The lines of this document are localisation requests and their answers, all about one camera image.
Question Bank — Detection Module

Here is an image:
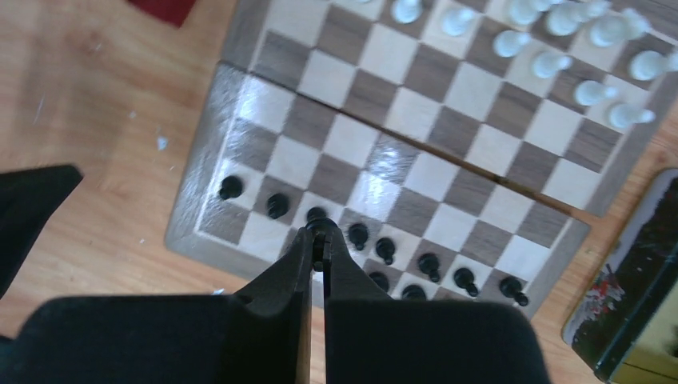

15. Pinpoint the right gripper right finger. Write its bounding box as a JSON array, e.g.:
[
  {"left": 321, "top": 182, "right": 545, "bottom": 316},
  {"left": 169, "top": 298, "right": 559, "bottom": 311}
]
[{"left": 323, "top": 230, "right": 550, "bottom": 383}]

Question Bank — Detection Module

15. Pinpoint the black pawn on board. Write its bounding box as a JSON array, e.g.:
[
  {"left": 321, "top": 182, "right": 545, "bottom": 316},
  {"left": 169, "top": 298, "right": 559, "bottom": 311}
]
[
  {"left": 306, "top": 206, "right": 327, "bottom": 222},
  {"left": 265, "top": 193, "right": 289, "bottom": 220}
]

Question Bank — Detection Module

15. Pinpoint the black chess piece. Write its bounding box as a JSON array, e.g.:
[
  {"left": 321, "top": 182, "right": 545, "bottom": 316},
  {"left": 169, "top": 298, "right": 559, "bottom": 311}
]
[
  {"left": 375, "top": 237, "right": 397, "bottom": 266},
  {"left": 348, "top": 222, "right": 369, "bottom": 251}
]

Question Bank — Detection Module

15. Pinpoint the wooden chess board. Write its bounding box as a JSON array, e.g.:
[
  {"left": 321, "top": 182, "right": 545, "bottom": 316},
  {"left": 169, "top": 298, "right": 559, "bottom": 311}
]
[{"left": 165, "top": 1, "right": 677, "bottom": 315}]

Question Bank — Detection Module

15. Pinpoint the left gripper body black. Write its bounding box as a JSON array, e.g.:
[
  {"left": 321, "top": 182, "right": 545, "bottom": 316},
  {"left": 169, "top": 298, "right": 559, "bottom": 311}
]
[{"left": 1, "top": 165, "right": 83, "bottom": 294}]

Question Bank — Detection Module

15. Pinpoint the red t-shirt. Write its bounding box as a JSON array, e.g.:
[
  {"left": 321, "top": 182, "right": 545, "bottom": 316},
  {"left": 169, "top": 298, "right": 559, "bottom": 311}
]
[{"left": 127, "top": 0, "right": 197, "bottom": 28}]

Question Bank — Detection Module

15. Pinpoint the black pawn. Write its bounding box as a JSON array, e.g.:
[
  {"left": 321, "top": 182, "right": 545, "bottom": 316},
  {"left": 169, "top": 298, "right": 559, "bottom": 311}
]
[
  {"left": 218, "top": 175, "right": 244, "bottom": 200},
  {"left": 306, "top": 206, "right": 327, "bottom": 222},
  {"left": 265, "top": 193, "right": 289, "bottom": 220}
]

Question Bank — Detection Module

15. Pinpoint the white chess piece row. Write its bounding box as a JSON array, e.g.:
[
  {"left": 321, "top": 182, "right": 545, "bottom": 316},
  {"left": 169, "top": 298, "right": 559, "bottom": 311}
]
[{"left": 384, "top": 1, "right": 677, "bottom": 146}]

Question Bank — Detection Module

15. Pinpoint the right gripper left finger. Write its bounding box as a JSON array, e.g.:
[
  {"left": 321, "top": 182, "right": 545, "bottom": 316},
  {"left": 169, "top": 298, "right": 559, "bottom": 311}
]
[{"left": 1, "top": 229, "right": 313, "bottom": 383}]

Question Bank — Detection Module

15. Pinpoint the gold metal tray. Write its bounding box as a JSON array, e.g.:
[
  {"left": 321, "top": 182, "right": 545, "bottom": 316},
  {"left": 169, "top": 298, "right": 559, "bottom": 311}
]
[{"left": 562, "top": 168, "right": 677, "bottom": 383}]

